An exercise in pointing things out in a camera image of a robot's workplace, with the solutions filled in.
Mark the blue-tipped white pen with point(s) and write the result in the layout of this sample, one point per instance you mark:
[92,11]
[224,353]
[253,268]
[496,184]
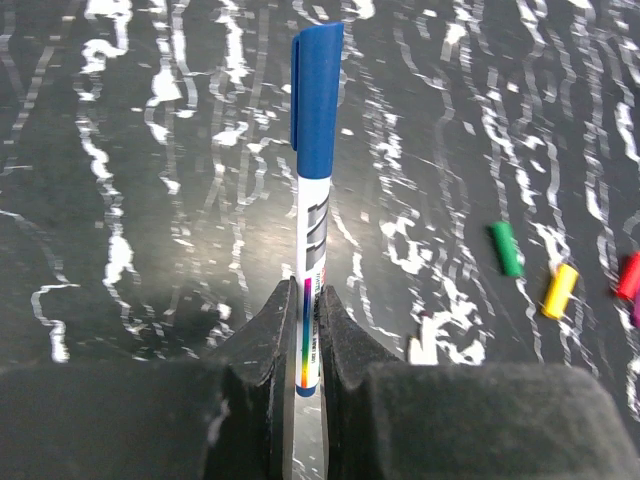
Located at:
[311,243]

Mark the purple pen cap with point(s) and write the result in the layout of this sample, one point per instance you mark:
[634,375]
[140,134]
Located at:
[635,311]

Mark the blue pen cap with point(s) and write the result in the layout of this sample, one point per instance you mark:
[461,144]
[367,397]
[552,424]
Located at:
[315,77]

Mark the green pen cap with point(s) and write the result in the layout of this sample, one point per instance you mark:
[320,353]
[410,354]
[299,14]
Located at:
[506,249]

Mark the red pen cap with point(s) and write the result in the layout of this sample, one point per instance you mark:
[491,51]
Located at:
[628,282]

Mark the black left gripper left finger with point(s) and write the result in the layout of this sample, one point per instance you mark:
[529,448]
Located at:
[227,416]

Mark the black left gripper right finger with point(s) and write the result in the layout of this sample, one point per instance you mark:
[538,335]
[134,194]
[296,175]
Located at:
[388,419]

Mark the yellow pen cap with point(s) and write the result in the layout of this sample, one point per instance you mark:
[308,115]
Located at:
[559,292]

